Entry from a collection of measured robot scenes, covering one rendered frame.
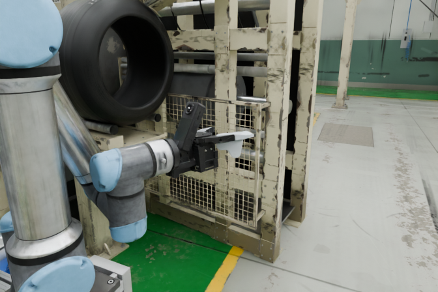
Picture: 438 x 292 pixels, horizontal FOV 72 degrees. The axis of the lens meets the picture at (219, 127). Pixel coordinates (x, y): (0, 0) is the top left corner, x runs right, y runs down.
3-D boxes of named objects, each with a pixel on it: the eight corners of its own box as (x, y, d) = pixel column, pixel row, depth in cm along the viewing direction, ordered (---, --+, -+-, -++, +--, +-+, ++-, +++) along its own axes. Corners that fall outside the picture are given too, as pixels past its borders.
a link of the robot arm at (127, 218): (131, 214, 72) (128, 171, 69) (155, 236, 64) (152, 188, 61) (98, 226, 67) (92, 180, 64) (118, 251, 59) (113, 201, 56)
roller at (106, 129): (66, 124, 155) (66, 116, 154) (75, 123, 159) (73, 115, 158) (111, 135, 137) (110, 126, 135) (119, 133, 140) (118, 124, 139)
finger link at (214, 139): (233, 139, 73) (197, 142, 72) (233, 131, 72) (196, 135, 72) (235, 143, 68) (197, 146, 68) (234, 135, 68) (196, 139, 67)
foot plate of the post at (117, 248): (67, 254, 191) (66, 249, 190) (103, 233, 212) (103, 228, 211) (93, 271, 177) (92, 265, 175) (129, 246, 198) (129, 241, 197)
